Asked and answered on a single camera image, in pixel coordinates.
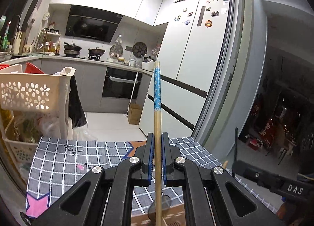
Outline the cardboard box on floor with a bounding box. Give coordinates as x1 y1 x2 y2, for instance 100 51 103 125
128 103 142 125

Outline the beige plastic utensil holder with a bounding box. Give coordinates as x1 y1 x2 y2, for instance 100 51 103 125
130 204 186 225

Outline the black range hood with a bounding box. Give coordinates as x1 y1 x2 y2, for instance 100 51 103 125
65 5 123 43

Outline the black pot on stove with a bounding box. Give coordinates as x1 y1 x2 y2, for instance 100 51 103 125
88 47 105 60

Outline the white refrigerator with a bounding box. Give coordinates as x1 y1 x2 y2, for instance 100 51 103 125
139 0 233 141

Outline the blue patterned wooden chopstick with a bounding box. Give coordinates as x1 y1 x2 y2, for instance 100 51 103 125
154 61 162 226

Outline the black wok on stove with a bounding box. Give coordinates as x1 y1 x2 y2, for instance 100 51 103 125
63 42 82 57

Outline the beige flower-cutout storage cart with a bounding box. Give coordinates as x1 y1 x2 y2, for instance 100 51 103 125
0 64 77 168

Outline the black built-in oven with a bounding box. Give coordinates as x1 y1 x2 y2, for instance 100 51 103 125
102 67 143 99

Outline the grey checked star tablecloth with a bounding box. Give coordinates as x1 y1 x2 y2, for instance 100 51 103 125
24 136 285 226

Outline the black cloth on cart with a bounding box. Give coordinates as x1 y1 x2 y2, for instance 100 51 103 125
69 76 87 128

